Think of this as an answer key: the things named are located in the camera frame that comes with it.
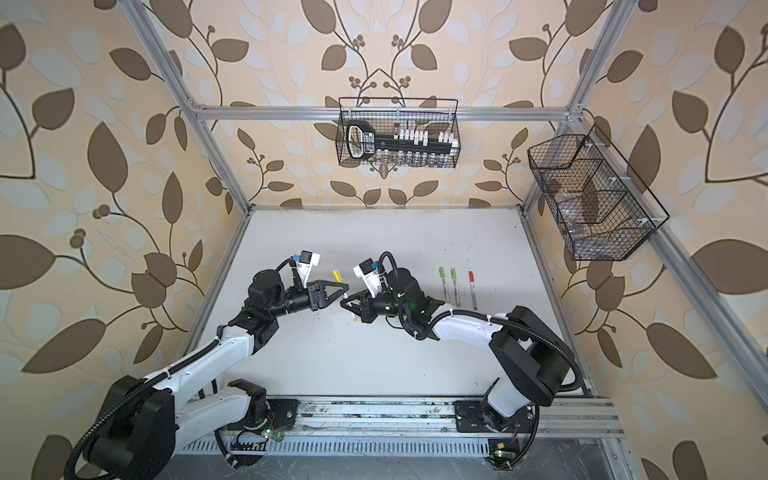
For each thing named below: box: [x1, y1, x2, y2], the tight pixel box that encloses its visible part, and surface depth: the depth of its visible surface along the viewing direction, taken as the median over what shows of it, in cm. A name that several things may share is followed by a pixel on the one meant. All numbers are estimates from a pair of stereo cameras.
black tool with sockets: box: [346, 119, 460, 160], surface depth 84 cm
